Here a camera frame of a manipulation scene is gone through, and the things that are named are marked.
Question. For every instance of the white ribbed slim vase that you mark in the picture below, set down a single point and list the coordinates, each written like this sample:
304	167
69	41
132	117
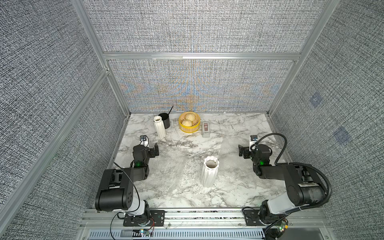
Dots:
160	127

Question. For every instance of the small clear box red contents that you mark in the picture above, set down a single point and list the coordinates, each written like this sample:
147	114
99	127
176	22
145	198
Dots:
205	129

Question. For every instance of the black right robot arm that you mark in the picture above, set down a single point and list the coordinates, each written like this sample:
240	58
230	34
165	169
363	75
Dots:
306	186

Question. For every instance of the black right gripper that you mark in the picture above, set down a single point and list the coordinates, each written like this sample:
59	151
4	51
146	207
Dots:
246	150

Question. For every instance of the aluminium front rail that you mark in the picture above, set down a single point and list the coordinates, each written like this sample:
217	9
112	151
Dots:
204	224

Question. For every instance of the back bun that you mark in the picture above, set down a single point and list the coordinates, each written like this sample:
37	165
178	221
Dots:
191	117

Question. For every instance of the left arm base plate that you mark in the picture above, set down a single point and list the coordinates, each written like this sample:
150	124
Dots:
152	218

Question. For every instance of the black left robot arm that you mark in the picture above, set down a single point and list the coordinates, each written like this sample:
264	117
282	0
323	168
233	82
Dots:
117	190

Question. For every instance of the white ribbed wide vase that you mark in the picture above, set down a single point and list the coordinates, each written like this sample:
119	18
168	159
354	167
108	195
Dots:
209	171

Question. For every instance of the black cup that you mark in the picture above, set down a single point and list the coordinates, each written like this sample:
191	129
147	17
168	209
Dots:
166	119

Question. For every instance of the yellow steamer basket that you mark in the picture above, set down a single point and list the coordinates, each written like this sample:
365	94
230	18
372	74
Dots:
196	123

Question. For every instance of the bun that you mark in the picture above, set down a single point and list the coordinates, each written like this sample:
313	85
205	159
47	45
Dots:
187	123
191	117

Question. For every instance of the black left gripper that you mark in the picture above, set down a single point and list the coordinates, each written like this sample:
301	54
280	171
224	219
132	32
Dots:
151	153

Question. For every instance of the front bun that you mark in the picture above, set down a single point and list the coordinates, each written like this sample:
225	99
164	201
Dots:
187	123

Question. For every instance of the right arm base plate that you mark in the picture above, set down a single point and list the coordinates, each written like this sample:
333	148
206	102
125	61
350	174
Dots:
252	218

